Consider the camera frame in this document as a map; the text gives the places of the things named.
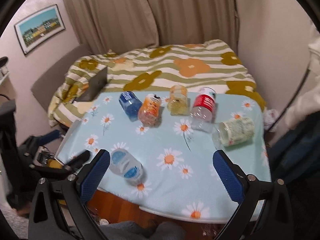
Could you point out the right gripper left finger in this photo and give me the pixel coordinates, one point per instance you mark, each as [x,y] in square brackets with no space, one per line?
[46,219]

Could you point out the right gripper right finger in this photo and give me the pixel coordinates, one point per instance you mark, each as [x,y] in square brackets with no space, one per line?
[264,209]

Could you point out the blue plastic cup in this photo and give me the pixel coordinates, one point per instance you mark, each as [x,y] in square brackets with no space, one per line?
[130,104]

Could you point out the yellow clear cup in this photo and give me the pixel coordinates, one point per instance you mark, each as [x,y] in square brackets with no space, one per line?
[178,100]

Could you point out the grey headboard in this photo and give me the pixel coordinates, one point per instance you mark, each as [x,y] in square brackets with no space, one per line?
[46,85]

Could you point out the green label clear jar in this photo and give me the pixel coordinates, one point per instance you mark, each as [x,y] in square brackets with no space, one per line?
[233,132]

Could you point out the dark grey laptop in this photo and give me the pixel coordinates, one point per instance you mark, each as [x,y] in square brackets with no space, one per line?
[95,85]

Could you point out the white plastic bag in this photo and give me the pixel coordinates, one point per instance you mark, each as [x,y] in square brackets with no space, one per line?
[269,117]

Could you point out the red label water bottle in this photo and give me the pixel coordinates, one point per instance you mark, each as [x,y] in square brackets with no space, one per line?
[202,111]

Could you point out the daisy print tablecloth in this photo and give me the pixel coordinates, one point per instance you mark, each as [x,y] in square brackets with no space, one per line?
[175,149]

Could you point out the orange cartoon bottle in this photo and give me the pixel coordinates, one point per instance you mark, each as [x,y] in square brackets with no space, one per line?
[148,113]

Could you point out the beige curtain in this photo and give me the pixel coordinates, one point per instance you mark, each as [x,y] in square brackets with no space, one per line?
[123,25]

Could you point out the striped floral duvet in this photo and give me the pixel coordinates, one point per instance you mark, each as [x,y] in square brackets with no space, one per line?
[209,64]

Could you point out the framed wall picture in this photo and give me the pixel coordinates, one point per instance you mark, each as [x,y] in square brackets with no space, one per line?
[38,27]

